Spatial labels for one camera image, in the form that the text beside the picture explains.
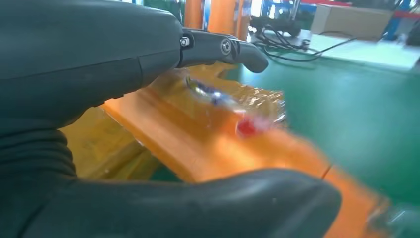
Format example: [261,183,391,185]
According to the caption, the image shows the red horizontal bar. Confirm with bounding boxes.
[300,0,420,19]

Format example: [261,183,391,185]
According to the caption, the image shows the black tangled cable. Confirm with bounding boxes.
[254,28,359,63]

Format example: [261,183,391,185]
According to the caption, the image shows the white work table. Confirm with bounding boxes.
[249,29,420,72]

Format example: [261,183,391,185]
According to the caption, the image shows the closed cardboard box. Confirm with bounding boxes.
[310,3,395,42]

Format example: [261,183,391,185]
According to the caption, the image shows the yellow plastic sheet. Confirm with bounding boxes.
[60,62,287,182]

